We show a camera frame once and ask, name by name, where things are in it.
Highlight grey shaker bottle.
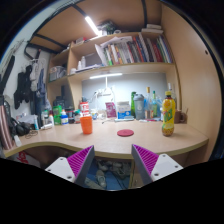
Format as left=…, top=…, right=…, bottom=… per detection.
left=133, top=93, right=146, bottom=120

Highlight black headphones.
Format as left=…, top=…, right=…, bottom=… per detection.
left=9, top=117, right=33, bottom=137

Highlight green glass bottle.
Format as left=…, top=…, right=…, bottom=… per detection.
left=130, top=91, right=138, bottom=118

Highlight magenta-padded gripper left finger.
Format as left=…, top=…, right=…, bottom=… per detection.
left=44, top=144, right=96, bottom=188

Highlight dark hanging clothes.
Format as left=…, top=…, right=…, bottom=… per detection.
left=13, top=58, right=48, bottom=111

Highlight red and white can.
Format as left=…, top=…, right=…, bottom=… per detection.
left=79, top=101, right=91, bottom=117

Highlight white and blue carton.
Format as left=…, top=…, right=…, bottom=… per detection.
left=116, top=101, right=132, bottom=120

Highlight dark jar with green cap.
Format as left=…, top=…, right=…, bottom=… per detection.
left=73, top=109, right=83, bottom=124

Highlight pink striped cloth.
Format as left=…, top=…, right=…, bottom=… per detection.
left=0, top=94, right=15, bottom=151

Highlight magenta pouch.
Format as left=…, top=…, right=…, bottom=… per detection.
left=105, top=102, right=118, bottom=119

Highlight brown mug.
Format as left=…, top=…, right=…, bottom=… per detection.
left=174, top=109, right=188, bottom=124

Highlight under-shelf light strip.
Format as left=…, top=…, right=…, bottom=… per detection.
left=89, top=72, right=124, bottom=80

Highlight clear bottle with green cap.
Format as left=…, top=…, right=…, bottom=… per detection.
left=151, top=90, right=159, bottom=118

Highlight yellow iced tea bottle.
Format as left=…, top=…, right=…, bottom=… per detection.
left=161, top=90, right=177, bottom=137

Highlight flat round red coaster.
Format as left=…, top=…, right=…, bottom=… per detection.
left=116, top=128, right=135, bottom=138

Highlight ceiling light tube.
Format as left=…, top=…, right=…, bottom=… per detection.
left=84, top=15, right=100, bottom=36

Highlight white bottle with blue label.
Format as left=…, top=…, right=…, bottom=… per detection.
left=60, top=109, right=70, bottom=125

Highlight orange plastic cup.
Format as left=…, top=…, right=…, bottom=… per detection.
left=79, top=115, right=94, bottom=135

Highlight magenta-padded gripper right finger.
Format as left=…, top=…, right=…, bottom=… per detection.
left=130, top=143, right=184, bottom=186

